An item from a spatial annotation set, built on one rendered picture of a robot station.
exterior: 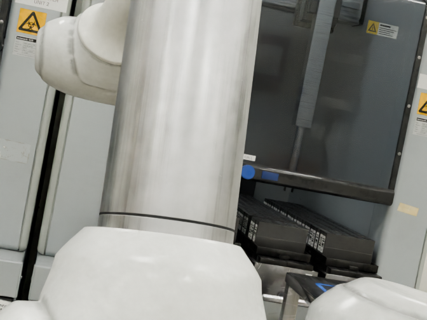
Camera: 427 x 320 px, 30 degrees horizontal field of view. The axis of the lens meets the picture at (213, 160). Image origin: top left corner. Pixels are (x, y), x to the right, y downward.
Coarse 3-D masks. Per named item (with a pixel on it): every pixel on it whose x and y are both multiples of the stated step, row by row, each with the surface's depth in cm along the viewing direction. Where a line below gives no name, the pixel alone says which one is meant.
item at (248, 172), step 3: (246, 165) 164; (249, 165) 164; (243, 168) 164; (246, 168) 164; (249, 168) 164; (252, 168) 164; (243, 171) 164; (246, 171) 164; (249, 171) 164; (252, 171) 164; (243, 174) 164; (246, 174) 164; (249, 174) 164; (252, 174) 164; (243, 177) 164; (246, 177) 164; (249, 177) 164; (252, 177) 164
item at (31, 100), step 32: (32, 32) 157; (0, 64) 230; (32, 64) 158; (0, 96) 157; (32, 96) 158; (0, 128) 158; (32, 128) 159; (0, 160) 158; (32, 160) 160; (0, 192) 159; (32, 192) 160; (0, 224) 160; (32, 224) 183; (0, 256) 154; (0, 288) 152
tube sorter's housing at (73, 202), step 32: (96, 0) 159; (416, 96) 173; (64, 128) 160; (96, 128) 161; (64, 160) 161; (96, 160) 162; (416, 160) 174; (64, 192) 161; (96, 192) 162; (256, 192) 247; (288, 192) 248; (416, 192) 175; (64, 224) 162; (96, 224) 163; (352, 224) 193; (384, 224) 175; (416, 224) 176; (384, 256) 175; (416, 256) 176; (32, 288) 153; (416, 288) 177
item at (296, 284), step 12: (288, 276) 147; (300, 276) 147; (312, 276) 149; (288, 288) 147; (300, 288) 138; (312, 288) 137; (324, 288) 139; (288, 300) 147; (312, 300) 131; (288, 312) 147
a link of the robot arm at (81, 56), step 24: (120, 0) 98; (48, 24) 106; (72, 24) 106; (96, 24) 102; (120, 24) 100; (48, 48) 104; (72, 48) 104; (96, 48) 102; (120, 48) 103; (48, 72) 106; (72, 72) 105; (96, 72) 104; (96, 96) 108
